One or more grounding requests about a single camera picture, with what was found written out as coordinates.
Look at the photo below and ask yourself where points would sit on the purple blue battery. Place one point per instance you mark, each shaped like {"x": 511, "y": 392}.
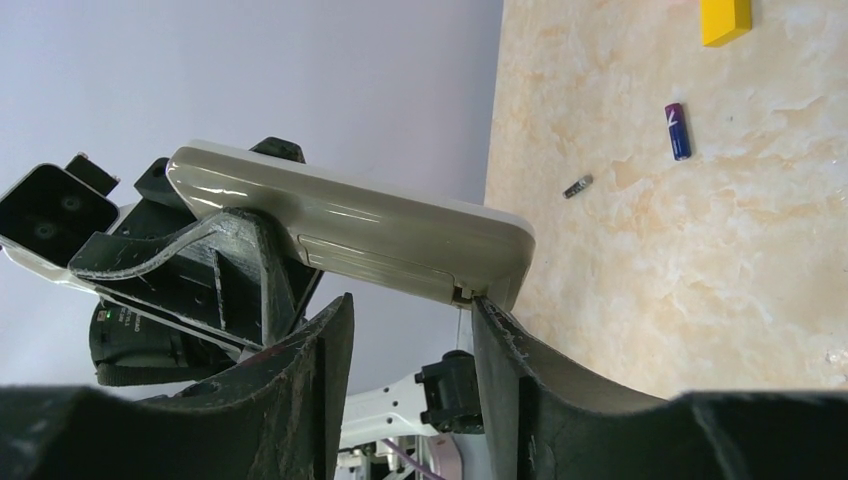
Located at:
{"x": 678, "y": 131}

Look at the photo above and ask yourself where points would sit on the small dark battery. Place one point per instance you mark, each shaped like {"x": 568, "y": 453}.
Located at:
{"x": 578, "y": 186}

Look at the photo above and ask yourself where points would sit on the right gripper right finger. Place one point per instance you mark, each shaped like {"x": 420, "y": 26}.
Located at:
{"x": 547, "y": 417}

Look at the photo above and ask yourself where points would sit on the yellow toy block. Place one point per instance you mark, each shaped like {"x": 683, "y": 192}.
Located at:
{"x": 724, "y": 20}

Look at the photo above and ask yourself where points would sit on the beige remote control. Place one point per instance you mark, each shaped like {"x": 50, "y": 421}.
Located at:
{"x": 422, "y": 244}

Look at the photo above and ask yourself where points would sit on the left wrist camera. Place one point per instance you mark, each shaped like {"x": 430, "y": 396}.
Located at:
{"x": 51, "y": 212}

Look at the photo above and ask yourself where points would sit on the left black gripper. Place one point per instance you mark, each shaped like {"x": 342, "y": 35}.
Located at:
{"x": 226, "y": 278}

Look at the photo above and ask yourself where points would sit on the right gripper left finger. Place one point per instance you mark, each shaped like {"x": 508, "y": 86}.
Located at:
{"x": 276, "y": 415}

